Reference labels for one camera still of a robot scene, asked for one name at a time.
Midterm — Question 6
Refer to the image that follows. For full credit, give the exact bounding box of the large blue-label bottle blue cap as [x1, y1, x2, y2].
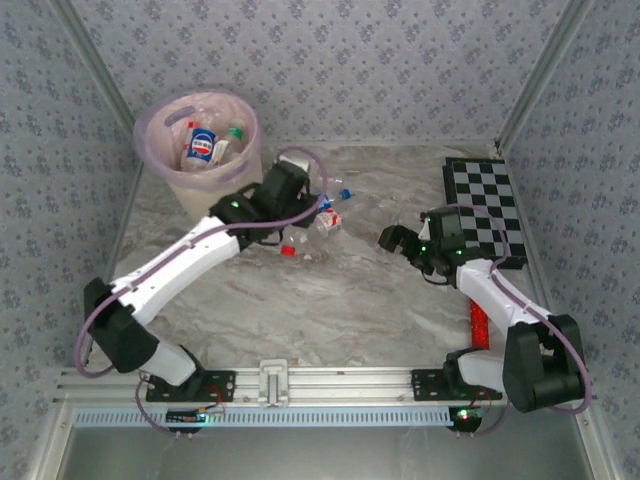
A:
[180, 127, 219, 172]

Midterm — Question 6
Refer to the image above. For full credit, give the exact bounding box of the right circuit board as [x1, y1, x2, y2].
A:
[449, 405, 484, 431]

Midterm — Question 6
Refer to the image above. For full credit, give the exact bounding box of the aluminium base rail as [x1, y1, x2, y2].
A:
[54, 367, 501, 404]

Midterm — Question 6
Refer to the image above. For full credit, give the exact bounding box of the circuit board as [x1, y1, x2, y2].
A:
[449, 405, 484, 431]
[166, 408, 207, 426]

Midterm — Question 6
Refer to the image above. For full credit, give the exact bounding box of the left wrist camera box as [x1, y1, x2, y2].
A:
[277, 153, 312, 174]

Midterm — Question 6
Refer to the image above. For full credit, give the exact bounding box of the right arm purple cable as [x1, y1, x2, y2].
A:
[434, 203, 596, 436]

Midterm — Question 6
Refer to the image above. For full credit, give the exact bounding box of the clear bottle green cap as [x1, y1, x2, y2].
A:
[219, 118, 250, 164]

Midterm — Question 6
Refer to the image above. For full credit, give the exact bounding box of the aluminium frame post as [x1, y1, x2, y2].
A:
[494, 0, 596, 151]

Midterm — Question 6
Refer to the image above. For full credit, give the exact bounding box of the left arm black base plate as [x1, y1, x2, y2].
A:
[145, 368, 237, 404]

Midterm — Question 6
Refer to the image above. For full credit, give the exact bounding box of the left circuit board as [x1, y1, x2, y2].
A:
[166, 408, 207, 426]

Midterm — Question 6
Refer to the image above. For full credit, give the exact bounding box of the grey rail centre bracket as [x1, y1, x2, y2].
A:
[257, 358, 290, 409]

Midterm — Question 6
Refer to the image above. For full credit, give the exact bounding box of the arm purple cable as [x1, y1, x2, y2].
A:
[434, 203, 596, 436]
[73, 145, 331, 439]

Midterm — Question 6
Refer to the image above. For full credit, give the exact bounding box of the white plastic bin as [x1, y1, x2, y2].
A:
[133, 89, 265, 189]
[133, 89, 265, 227]

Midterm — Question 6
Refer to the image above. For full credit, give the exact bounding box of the slotted cable duct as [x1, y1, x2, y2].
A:
[72, 405, 459, 429]

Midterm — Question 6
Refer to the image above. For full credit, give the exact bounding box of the black grey checkerboard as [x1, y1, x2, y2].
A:
[442, 157, 530, 269]

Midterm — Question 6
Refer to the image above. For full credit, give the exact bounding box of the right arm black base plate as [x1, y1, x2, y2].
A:
[410, 368, 466, 401]

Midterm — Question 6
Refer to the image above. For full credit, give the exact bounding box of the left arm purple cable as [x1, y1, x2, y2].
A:
[73, 145, 331, 439]

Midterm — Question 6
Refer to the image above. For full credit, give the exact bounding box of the aluminium table edge strip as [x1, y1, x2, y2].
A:
[262, 138, 501, 150]

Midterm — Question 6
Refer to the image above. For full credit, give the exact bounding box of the small blue-label bottle blue cap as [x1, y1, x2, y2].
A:
[319, 187, 351, 209]

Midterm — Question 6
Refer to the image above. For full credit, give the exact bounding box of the clear bottle red cap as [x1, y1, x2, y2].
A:
[279, 224, 331, 262]

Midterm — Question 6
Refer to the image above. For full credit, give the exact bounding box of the red glitter strip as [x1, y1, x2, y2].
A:
[469, 298, 492, 351]

